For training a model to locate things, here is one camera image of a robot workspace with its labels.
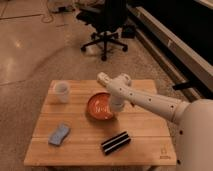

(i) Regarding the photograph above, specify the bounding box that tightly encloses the black white striped block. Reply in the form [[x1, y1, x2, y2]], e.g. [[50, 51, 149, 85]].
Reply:
[[101, 132, 131, 155]]

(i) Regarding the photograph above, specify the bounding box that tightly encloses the cable on floor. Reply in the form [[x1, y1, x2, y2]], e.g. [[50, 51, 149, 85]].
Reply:
[[40, 2, 68, 24]]

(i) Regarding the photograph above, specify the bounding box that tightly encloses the orange ceramic bowl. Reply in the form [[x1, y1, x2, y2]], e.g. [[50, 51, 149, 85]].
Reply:
[[86, 92, 114, 120]]

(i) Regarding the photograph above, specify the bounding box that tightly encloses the black box on floor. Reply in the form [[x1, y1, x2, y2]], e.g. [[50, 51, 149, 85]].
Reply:
[[121, 25, 136, 38]]

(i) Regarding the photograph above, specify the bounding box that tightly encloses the blue sponge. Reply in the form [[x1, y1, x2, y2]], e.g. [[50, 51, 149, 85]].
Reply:
[[48, 123, 70, 146]]

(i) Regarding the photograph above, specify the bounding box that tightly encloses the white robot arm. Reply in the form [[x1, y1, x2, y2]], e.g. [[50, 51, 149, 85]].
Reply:
[[97, 72, 213, 171]]

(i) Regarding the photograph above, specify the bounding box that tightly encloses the wooden table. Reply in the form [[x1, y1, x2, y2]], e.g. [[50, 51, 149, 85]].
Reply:
[[24, 80, 176, 166]]

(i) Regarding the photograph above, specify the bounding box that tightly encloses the black office chair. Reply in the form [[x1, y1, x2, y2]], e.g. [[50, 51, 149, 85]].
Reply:
[[77, 0, 128, 61]]

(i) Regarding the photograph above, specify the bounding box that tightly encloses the white cup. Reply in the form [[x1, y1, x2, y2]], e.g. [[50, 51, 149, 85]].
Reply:
[[53, 81, 70, 103]]

